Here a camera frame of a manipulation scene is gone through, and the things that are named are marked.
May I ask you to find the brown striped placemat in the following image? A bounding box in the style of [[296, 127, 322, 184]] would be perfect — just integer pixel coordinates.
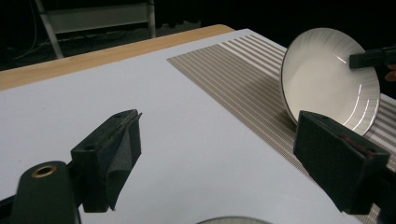
[[166, 33, 396, 224]]

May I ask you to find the white plate dark rim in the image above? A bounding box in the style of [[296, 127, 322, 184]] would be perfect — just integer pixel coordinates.
[[279, 26, 382, 137], [195, 216, 275, 224]]

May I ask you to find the white board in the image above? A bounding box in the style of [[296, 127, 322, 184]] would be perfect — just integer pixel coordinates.
[[0, 28, 363, 224]]

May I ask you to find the white metal stand frame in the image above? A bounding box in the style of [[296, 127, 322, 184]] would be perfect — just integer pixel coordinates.
[[33, 0, 157, 60]]

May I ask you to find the wooden table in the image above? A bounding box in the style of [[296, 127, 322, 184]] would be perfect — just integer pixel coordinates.
[[0, 23, 236, 92]]

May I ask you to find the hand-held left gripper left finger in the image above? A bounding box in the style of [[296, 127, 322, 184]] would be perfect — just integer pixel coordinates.
[[70, 108, 143, 214]]

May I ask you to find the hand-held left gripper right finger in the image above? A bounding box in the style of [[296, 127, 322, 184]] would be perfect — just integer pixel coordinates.
[[292, 110, 391, 216]]

